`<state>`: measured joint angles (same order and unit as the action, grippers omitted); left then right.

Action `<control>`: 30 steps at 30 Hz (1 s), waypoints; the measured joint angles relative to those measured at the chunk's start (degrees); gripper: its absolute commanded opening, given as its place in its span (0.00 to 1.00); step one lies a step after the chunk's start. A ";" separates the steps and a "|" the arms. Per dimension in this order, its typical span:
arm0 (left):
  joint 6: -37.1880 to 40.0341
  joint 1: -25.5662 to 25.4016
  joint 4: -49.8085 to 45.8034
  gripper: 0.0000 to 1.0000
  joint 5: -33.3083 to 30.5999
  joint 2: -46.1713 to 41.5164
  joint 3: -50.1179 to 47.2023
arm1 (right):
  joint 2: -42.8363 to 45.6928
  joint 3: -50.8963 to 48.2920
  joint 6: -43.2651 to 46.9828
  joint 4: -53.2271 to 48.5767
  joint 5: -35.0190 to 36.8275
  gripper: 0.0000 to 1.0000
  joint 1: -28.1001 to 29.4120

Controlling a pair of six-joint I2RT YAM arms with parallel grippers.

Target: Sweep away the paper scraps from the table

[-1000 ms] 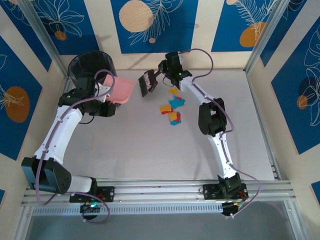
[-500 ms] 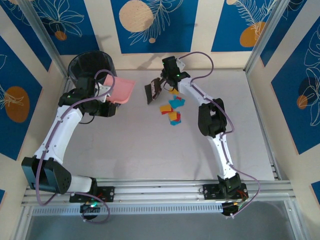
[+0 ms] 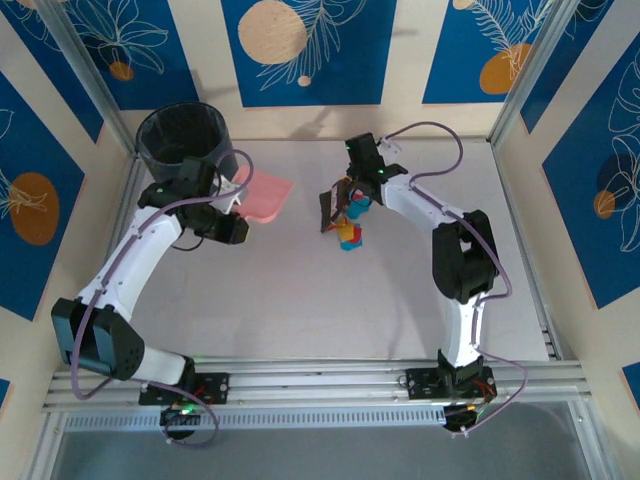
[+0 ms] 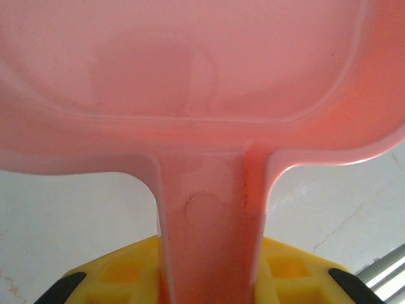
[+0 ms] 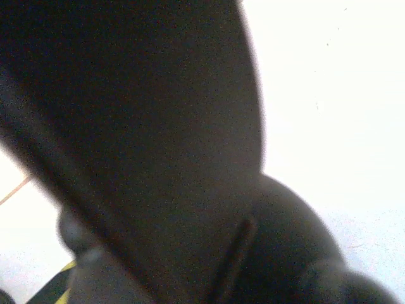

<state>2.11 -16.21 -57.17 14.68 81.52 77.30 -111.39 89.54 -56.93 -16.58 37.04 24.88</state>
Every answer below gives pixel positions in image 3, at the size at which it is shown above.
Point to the pink plastic dustpan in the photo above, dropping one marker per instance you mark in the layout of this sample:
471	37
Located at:
270	192

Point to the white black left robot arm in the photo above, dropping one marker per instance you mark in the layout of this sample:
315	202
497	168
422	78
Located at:
125	270

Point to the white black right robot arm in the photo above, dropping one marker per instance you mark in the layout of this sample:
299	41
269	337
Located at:
415	200

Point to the blue paper scrap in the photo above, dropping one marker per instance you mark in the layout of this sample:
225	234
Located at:
361	207
352	246

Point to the red yellow toy piece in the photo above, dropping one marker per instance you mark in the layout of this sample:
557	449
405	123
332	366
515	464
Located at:
342	230

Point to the red paper scrap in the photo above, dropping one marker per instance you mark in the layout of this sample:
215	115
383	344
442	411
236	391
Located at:
354	235

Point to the black round trash bin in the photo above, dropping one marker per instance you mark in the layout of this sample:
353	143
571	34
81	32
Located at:
170	130

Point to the small black controller board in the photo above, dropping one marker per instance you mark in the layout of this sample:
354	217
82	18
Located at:
175	417
457	417

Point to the aluminium table side rail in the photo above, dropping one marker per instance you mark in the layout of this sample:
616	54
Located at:
528	250
127	172

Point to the aluminium frame post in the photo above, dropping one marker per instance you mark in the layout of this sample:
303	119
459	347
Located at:
534	70
87	70

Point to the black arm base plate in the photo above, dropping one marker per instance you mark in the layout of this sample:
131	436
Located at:
422	385
215	387

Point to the wide aluminium base rail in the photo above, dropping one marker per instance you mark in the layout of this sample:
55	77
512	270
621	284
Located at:
320	385

